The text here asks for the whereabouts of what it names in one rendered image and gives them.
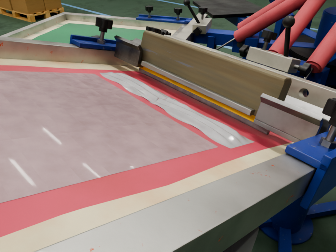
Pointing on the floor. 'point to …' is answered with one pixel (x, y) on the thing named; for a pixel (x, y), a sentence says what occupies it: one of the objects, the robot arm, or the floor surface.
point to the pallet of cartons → (31, 8)
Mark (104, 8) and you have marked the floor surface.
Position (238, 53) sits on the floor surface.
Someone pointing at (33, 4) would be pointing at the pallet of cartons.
